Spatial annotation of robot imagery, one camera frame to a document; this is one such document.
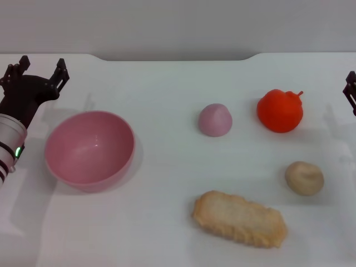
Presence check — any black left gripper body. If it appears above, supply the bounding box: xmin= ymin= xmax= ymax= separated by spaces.
xmin=0 ymin=74 xmax=60 ymax=127

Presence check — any pink dome-shaped bun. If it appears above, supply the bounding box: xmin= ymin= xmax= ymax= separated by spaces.
xmin=197 ymin=103 xmax=233 ymax=137

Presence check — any fried breaded cutlet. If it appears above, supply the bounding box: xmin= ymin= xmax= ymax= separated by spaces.
xmin=191 ymin=190 xmax=288 ymax=249

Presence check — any pink plastic bowl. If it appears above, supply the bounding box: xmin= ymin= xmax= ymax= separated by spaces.
xmin=44 ymin=110 xmax=136 ymax=193

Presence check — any orange toy fruit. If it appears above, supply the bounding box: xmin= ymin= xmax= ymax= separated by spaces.
xmin=256 ymin=88 xmax=304 ymax=134

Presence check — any beige round bun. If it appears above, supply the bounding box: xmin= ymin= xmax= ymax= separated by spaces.
xmin=284 ymin=161 xmax=325 ymax=196

